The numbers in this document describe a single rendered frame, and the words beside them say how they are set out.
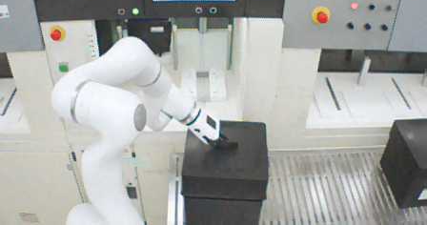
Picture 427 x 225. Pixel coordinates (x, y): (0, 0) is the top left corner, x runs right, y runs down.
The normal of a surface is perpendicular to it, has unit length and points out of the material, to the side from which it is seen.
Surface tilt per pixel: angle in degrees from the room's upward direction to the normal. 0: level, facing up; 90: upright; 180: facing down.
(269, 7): 90
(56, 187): 90
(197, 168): 0
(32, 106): 90
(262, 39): 90
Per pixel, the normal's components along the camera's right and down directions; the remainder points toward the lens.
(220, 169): 0.03, -0.78
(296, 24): 0.04, 0.63
